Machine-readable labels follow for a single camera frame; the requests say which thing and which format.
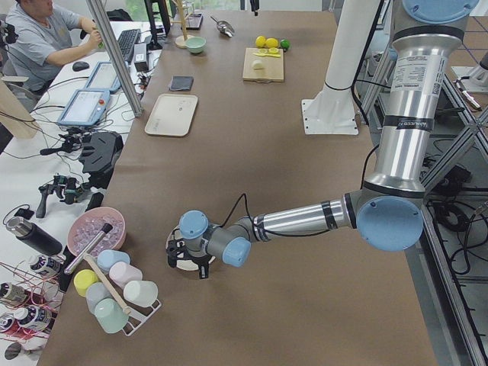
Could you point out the mint green cup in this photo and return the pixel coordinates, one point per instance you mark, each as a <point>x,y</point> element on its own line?
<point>110,316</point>

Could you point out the blue teach pendant near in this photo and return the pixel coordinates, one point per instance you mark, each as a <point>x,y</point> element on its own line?
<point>85,108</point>

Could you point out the pink bowl with ice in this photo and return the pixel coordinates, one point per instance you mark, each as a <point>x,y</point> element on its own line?
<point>90,223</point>

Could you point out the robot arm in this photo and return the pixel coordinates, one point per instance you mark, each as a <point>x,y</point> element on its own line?
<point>386,209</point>

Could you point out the wooden mug tree stand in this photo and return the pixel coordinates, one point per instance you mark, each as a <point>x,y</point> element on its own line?
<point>181,41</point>

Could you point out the aluminium frame post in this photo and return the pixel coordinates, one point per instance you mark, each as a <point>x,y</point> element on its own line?
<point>103,24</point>

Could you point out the mint green bowl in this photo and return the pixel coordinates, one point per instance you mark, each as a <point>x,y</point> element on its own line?
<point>195,45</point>

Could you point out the blue teach pendant far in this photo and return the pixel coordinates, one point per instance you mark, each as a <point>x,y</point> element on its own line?
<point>104,76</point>

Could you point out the white cup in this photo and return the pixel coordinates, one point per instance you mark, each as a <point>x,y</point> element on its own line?
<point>141,293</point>

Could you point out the pink cup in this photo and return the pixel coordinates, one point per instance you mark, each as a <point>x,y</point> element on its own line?
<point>122,273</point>

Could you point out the metal muddler black tip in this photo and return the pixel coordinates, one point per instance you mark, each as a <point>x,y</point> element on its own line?
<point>86,250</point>

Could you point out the yellow cup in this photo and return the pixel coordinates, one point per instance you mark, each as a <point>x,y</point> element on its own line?
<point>83,280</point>

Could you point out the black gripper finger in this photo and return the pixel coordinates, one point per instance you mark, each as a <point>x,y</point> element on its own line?
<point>204,270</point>
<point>254,5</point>

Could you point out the grey cup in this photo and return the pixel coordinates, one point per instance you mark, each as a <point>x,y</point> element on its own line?
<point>95,294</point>

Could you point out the whole lemon far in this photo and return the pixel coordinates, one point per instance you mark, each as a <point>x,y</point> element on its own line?
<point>260,41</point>

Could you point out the black plastic stand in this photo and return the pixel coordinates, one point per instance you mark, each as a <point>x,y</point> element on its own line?
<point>100,151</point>

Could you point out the green lime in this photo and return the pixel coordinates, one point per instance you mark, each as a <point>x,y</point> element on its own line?
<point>285,44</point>

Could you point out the blue teach pendant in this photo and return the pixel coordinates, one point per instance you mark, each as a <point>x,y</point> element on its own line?
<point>104,76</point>
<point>85,108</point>

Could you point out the cream round plate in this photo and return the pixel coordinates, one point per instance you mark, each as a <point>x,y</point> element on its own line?
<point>179,257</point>

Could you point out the dark grey folded cloth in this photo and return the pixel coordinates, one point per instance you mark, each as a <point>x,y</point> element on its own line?
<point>181,83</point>

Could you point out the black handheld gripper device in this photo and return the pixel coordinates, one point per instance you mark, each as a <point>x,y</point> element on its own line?
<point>66,189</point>

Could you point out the yellow plastic knife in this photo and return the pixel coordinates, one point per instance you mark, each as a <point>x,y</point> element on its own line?
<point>275,55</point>

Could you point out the black keyboard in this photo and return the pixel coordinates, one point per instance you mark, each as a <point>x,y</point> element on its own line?
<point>127,41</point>

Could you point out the cream rectangular rabbit tray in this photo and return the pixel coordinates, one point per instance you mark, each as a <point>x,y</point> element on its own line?
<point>171,115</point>

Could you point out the white cup rack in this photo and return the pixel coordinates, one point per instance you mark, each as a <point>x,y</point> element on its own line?
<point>138,316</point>

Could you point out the blue cup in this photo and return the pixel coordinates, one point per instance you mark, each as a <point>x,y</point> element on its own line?
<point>107,258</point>

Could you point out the black thermos bottle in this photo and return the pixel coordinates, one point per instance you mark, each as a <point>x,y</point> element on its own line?
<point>35,237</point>

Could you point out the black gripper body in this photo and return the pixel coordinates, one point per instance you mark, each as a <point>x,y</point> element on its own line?
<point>172,252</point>

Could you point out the black computer mouse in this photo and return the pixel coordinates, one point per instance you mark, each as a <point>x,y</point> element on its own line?
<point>80,66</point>

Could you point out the black metal tray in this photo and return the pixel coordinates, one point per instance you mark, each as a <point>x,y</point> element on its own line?
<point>193,22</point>

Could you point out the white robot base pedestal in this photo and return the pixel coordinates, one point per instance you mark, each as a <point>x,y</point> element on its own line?
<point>332,111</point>

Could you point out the seated person grey shirt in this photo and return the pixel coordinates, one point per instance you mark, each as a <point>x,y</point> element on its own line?
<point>49,37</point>

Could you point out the metal scoop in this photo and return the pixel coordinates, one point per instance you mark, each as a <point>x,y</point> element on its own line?
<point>224,27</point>

